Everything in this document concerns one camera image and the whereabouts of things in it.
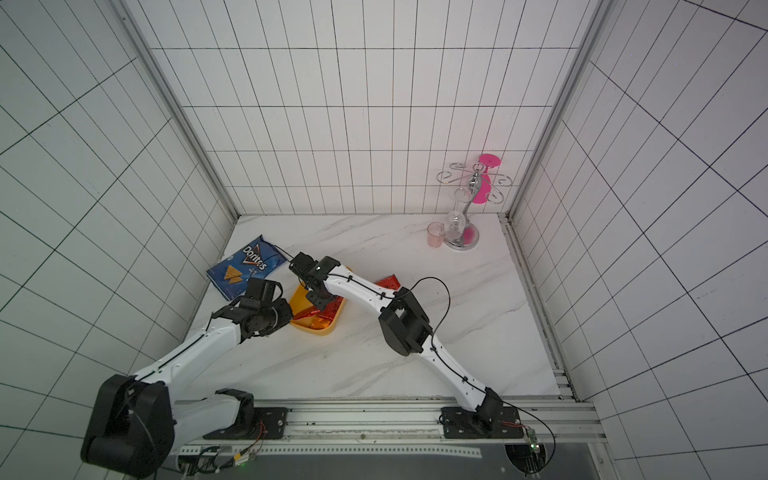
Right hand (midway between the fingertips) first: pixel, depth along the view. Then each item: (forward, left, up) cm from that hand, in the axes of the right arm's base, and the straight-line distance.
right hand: (317, 298), depth 94 cm
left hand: (-9, +6, +2) cm, 11 cm away
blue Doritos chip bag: (+13, +25, +1) cm, 28 cm away
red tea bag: (+7, -23, 0) cm, 25 cm away
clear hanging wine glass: (+23, -44, +14) cm, 52 cm away
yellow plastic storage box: (-2, +5, +2) cm, 6 cm away
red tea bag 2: (-6, -5, +3) cm, 9 cm away
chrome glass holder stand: (+31, -49, +26) cm, 63 cm away
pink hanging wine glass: (+43, -55, +24) cm, 74 cm away
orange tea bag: (-9, -3, +1) cm, 10 cm away
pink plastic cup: (+29, -39, +1) cm, 49 cm away
